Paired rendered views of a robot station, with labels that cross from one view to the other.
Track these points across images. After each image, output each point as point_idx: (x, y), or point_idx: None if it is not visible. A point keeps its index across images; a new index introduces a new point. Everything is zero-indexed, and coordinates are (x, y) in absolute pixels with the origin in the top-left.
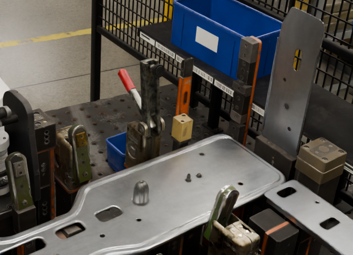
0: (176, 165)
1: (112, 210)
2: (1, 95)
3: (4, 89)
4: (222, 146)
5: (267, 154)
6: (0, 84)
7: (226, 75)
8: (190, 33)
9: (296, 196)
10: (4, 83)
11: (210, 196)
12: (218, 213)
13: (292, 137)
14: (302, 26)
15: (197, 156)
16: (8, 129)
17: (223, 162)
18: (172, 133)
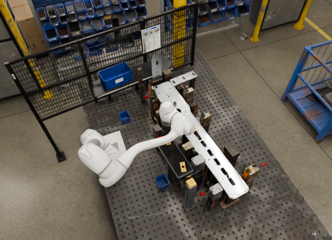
0: (162, 98)
1: (143, 125)
2: (119, 134)
3: (118, 132)
4: (156, 89)
5: (156, 83)
6: (114, 133)
7: (128, 82)
8: (113, 83)
9: (175, 80)
10: (115, 132)
11: (174, 94)
12: (187, 91)
13: (160, 75)
14: (156, 57)
15: (160, 94)
16: (159, 121)
17: (162, 90)
18: (153, 96)
